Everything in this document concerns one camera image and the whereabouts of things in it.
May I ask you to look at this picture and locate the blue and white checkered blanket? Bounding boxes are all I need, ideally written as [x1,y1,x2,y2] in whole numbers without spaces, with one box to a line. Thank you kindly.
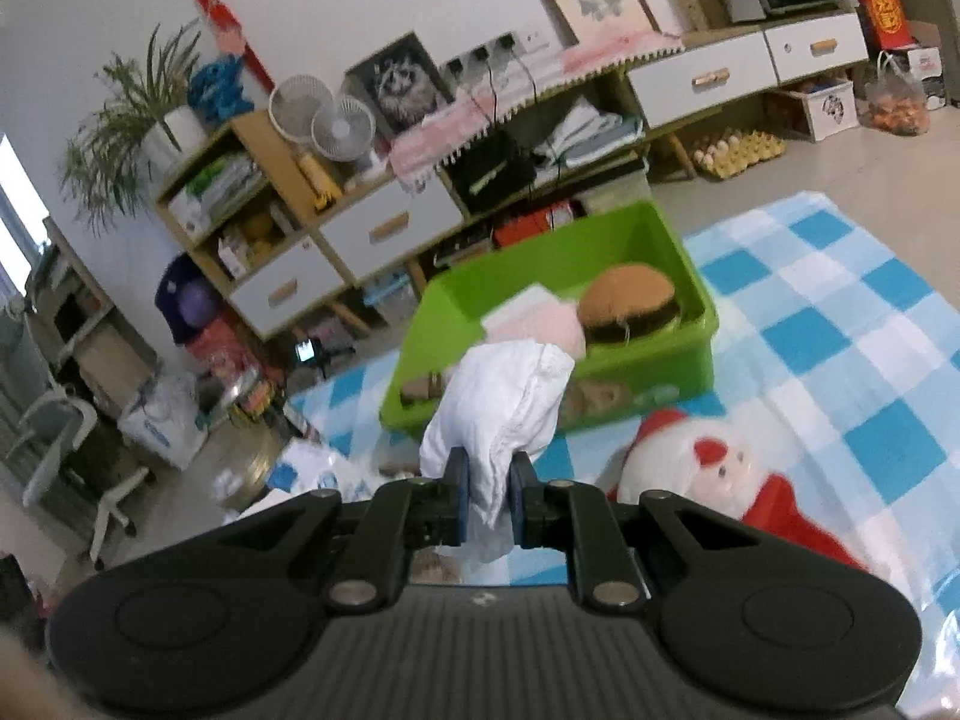
[276,191,960,720]

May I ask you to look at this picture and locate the white cardboard box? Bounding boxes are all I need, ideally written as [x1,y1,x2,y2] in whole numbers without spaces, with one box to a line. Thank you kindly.
[903,22,947,110]

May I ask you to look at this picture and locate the hamburger plush toy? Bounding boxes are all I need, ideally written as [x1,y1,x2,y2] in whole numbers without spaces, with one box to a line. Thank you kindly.
[576,262,685,350]

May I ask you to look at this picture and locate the folded cloths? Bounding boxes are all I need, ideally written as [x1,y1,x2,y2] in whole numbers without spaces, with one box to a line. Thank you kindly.
[535,100,647,170]

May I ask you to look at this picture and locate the red hanging decoration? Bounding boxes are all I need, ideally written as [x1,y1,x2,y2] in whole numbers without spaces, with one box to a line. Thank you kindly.
[156,0,275,92]

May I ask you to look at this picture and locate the white and red santa plush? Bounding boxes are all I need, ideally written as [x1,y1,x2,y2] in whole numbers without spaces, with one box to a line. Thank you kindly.
[606,408,872,572]

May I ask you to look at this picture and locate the purple ball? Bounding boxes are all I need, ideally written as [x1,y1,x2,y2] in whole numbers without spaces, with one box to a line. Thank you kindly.
[153,254,227,347]

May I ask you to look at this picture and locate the yellow toy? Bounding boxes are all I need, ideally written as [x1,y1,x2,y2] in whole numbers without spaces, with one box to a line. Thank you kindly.
[295,151,339,212]

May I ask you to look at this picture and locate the blue plush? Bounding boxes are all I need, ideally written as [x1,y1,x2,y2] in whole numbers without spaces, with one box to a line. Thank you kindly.
[187,52,253,129]

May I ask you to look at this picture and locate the red shoe box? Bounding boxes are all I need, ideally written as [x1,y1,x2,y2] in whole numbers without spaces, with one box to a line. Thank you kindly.
[490,198,579,249]

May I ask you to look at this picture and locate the green potted plant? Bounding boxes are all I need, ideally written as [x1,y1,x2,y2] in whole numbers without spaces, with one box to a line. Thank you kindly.
[59,18,208,235]

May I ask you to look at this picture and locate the white desk fan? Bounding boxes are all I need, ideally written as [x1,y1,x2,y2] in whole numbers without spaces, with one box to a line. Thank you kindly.
[310,95,377,163]
[268,74,335,140]

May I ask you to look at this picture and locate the plastic bag of oranges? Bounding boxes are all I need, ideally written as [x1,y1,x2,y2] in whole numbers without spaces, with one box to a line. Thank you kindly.
[862,52,932,138]

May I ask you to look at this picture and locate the pink table runner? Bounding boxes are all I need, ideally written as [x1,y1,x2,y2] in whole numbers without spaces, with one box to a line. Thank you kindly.
[388,30,688,190]

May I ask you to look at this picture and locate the green plastic bin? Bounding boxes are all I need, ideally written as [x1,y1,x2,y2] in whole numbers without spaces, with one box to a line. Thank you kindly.
[379,199,721,437]

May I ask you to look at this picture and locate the pink plush toy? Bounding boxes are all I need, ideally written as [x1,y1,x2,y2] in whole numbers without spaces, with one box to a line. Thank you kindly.
[487,298,590,362]

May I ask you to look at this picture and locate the black box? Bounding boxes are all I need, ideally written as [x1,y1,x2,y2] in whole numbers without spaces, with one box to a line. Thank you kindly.
[449,130,538,215]

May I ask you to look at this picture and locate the white cloth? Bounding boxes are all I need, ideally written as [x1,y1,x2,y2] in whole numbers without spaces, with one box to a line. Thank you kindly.
[418,340,576,565]

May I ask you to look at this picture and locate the white office chair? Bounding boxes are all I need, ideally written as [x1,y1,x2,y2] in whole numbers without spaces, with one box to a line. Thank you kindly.
[0,298,152,572]

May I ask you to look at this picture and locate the tray of eggs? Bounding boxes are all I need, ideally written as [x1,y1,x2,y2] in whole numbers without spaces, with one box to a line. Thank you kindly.
[689,128,789,180]

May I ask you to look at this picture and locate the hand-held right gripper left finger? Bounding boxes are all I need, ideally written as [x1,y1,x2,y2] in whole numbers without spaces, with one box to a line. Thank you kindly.
[202,447,473,612]

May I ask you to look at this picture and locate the wooden cabinet with white drawers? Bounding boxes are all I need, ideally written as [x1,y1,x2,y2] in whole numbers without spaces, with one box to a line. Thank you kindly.
[152,6,872,340]

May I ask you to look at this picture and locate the glass jar with gold lid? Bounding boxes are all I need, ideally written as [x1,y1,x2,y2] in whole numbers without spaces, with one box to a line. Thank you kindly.
[212,435,283,512]

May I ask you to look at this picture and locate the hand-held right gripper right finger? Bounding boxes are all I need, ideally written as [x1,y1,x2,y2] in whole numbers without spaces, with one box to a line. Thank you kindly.
[510,451,782,612]

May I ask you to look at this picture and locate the wall power outlets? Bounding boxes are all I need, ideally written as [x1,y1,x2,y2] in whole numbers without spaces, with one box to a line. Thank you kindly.
[438,25,549,84]

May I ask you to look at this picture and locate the red gift box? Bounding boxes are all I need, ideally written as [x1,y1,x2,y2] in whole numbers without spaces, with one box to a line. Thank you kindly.
[847,0,920,54]

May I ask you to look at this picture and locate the white drawer with wooden handle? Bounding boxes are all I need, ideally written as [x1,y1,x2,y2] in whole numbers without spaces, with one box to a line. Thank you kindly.
[625,45,778,130]
[319,175,463,287]
[763,11,872,86]
[229,235,347,339]

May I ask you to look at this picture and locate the white plastic bag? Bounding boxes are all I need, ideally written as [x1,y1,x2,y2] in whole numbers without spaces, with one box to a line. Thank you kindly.
[119,370,208,470]

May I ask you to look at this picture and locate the colourful snack packs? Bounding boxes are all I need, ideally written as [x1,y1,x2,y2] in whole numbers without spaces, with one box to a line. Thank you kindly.
[187,314,265,392]

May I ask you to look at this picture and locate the blue transparent storage box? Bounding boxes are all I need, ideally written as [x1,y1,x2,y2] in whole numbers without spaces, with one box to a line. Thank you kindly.
[363,277,418,332]

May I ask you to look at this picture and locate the framed cat picture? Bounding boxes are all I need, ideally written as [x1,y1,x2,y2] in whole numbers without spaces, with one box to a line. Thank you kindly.
[346,31,455,140]

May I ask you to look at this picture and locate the white storage box with cartoon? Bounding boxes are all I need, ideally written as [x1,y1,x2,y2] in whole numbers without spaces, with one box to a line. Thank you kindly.
[772,78,857,143]

